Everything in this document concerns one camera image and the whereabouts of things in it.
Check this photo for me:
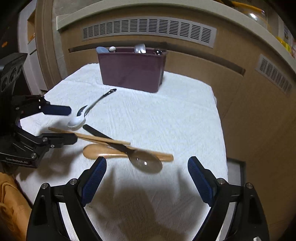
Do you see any wooden chopstick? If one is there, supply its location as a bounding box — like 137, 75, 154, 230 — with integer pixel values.
48, 127, 130, 145

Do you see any small grey vent grille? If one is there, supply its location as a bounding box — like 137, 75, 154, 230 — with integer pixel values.
255, 54, 293, 95

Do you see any blue spatula in caddy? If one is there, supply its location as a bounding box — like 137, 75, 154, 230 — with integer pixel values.
96, 46, 109, 54

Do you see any orange sleeve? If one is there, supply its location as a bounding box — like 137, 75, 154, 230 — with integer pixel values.
1, 173, 32, 240

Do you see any maroon plastic utensil caddy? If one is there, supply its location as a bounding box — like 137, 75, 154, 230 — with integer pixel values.
97, 47, 167, 93

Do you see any wooden spoon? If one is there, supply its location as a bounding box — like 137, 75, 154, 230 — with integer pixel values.
82, 144, 174, 162

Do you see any long grey vent grille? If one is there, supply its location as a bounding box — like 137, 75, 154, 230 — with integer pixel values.
81, 16, 217, 48

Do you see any white textured towel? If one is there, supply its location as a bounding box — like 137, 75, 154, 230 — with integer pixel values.
14, 63, 228, 241

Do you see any white plastic soup spoon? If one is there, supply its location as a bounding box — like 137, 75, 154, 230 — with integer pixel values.
67, 105, 88, 128

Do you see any steel spoon in caddy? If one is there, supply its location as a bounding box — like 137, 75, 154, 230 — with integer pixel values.
134, 44, 147, 54

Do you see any small steel spoon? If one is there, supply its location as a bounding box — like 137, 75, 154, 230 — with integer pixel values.
76, 88, 117, 116

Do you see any dark ladle in caddy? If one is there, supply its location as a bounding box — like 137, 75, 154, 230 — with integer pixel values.
154, 49, 163, 56

